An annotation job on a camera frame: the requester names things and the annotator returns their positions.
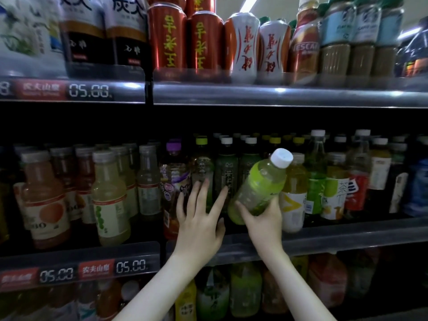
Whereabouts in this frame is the row of tea juice bottles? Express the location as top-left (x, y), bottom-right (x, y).
top-left (0, 250), bottom-right (383, 321)

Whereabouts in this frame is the red black price label strip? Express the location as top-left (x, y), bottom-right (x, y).
top-left (0, 76), bottom-right (147, 105)

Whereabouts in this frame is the person's left forearm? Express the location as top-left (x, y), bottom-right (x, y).
top-left (113, 254), bottom-right (201, 321)

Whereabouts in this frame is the green drink bottle white cap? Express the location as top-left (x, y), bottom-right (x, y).
top-left (228, 148), bottom-right (294, 226)

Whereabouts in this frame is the stack of red drink cans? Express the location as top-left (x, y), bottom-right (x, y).
top-left (146, 0), bottom-right (225, 79)

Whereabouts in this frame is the pink juice bottle white cap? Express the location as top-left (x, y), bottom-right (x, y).
top-left (20, 150), bottom-right (71, 250)

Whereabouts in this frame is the row of clear water bottles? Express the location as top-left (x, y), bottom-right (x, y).
top-left (0, 0), bottom-right (67, 77)

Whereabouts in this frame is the person's left hand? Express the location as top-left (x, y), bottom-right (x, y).
top-left (173, 178), bottom-right (229, 268)

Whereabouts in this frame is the green pictured price label strip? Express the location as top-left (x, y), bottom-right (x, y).
top-left (0, 254), bottom-right (162, 294)

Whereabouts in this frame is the person's right forearm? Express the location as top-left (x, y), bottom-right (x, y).
top-left (260, 247), bottom-right (337, 321)

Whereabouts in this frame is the pale yellow juice bottle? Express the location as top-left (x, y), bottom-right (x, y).
top-left (92, 149), bottom-right (132, 247)

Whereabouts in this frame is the person's right hand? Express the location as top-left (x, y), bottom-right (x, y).
top-left (235, 194), bottom-right (285, 260)

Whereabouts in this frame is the black label coffee bottle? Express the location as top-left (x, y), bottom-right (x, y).
top-left (59, 0), bottom-right (108, 69)
top-left (103, 0), bottom-right (150, 69)

